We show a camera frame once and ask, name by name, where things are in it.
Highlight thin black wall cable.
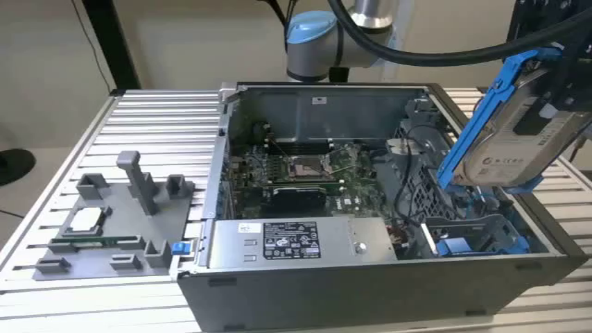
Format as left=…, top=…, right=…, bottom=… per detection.
left=71, top=0, right=112, bottom=92

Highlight CPU socket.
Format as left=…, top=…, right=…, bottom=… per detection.
left=286, top=155, right=332, bottom=180

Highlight empty blue disk carrier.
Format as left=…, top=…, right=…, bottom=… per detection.
left=436, top=237, right=531, bottom=258

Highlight green motherboard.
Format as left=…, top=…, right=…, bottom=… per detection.
left=226, top=142, right=395, bottom=221

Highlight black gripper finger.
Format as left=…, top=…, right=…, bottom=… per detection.
left=512, top=82, right=579, bottom=137

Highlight metal socket cover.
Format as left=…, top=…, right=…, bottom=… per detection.
left=324, top=146, right=360, bottom=173

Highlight black RAM slot row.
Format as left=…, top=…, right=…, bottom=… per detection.
left=264, top=137, right=344, bottom=156

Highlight black metal frame post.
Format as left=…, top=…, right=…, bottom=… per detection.
left=82, top=0, right=143, bottom=92

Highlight grey metal disk bay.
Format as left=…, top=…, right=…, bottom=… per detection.
left=374, top=99, right=532, bottom=259

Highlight green RAM stick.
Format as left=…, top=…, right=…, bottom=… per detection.
left=51, top=236, right=140, bottom=244

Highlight long black case wire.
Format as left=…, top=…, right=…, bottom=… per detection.
left=396, top=124, right=464, bottom=225

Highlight black graphics card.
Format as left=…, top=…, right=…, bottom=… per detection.
left=267, top=185, right=328, bottom=214

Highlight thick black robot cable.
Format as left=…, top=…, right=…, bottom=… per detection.
left=327, top=0, right=592, bottom=69

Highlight black arm base cables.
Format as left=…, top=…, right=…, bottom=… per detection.
left=267, top=0, right=300, bottom=31

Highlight hard disk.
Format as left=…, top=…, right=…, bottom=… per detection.
left=436, top=44, right=592, bottom=196

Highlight silver CPU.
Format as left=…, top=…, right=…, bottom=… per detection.
left=67, top=207, right=106, bottom=234

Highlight silver power supply unit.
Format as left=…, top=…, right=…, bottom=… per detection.
left=203, top=217, right=400, bottom=270

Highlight black round stand base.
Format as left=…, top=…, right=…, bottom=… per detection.
left=0, top=148, right=38, bottom=187

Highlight black open PC case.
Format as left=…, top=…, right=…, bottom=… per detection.
left=178, top=81, right=588, bottom=333

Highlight grey parts rack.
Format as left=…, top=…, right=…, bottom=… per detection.
left=32, top=151, right=195, bottom=282

